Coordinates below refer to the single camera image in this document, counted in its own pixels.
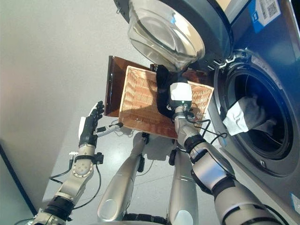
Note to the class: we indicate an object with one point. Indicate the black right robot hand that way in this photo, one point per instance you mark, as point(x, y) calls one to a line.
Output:
point(180, 92)

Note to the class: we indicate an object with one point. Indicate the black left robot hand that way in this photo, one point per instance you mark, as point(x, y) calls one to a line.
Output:
point(87, 131)

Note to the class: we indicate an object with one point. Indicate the black garment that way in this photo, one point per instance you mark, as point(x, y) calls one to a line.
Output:
point(161, 93)

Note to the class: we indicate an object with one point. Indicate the white garment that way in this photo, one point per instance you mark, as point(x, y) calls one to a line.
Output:
point(239, 117)

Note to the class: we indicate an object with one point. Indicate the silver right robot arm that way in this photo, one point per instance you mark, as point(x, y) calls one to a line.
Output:
point(211, 171)

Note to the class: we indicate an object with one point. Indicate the round glass washing machine door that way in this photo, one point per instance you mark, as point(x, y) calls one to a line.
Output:
point(211, 23)

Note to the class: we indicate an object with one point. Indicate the dark grey washing machine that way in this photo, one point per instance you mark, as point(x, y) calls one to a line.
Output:
point(269, 58)

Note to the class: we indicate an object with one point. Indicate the brown wicker laundry basket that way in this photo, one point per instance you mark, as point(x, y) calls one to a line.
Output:
point(140, 103)

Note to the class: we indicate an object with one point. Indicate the glossy dark brown side table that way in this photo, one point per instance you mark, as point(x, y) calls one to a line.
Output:
point(114, 79)

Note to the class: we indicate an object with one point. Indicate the curved white warning sticker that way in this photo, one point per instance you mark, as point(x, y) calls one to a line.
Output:
point(267, 70)

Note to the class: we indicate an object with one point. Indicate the grey box with black edge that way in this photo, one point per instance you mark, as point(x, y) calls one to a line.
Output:
point(11, 187)

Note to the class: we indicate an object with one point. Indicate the small blue label sticker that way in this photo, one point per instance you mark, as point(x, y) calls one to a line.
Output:
point(264, 14)

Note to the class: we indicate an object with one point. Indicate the large blue energy label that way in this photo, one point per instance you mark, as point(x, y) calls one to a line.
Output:
point(295, 200)

